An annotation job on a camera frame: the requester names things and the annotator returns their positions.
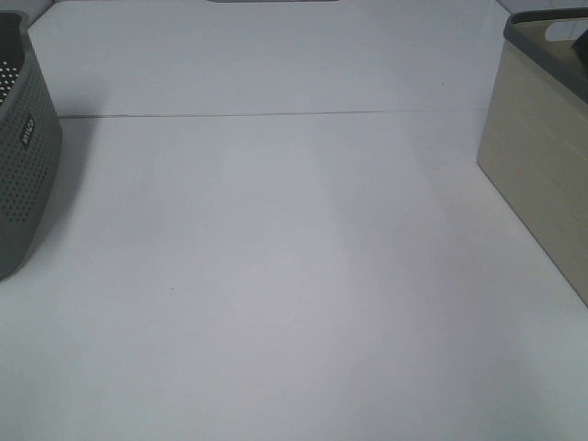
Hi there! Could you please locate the dark grey towel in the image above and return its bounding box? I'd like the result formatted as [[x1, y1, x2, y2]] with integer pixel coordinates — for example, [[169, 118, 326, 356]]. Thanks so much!
[[572, 33, 588, 59]]

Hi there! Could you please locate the grey perforated plastic basket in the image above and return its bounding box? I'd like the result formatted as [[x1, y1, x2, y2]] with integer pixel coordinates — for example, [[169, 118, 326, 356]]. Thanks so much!
[[1, 10, 62, 278]]

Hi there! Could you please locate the beige bin with grey rim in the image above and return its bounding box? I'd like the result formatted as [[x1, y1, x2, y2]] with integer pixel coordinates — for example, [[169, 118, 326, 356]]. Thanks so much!
[[477, 7, 587, 300]]

